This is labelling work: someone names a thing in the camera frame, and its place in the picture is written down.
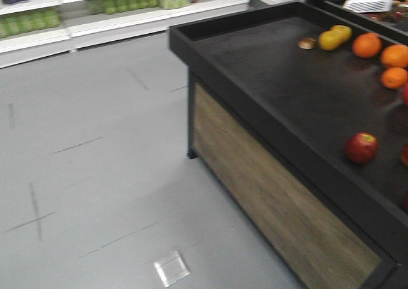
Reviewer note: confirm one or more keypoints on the brown half bun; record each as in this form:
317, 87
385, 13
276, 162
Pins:
307, 43

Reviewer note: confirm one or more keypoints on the knobbed orange tangerine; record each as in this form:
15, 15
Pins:
367, 45

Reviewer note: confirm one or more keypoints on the black wooden display stand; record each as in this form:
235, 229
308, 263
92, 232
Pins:
270, 120

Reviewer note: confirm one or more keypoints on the yellow pear apple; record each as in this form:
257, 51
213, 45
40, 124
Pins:
330, 40
344, 31

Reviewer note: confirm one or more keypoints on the white store shelf unit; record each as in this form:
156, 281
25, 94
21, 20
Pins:
79, 29

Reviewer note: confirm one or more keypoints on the small orange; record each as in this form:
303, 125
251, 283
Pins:
394, 78

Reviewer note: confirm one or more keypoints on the white perforated plastic board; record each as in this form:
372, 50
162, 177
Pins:
368, 6

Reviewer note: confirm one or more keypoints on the green drink bottle row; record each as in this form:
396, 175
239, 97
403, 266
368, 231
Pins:
27, 21

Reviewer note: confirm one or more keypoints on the metal floor socket plate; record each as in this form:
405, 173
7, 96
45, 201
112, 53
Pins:
171, 268

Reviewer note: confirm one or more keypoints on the rear yellow pear apple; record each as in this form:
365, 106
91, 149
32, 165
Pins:
344, 31

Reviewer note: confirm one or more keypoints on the round orange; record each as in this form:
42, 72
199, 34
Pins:
394, 56

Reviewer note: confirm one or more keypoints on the front yellow pear apple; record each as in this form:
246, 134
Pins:
330, 40

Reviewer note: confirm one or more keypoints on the dark red apple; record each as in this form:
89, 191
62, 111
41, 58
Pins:
361, 148

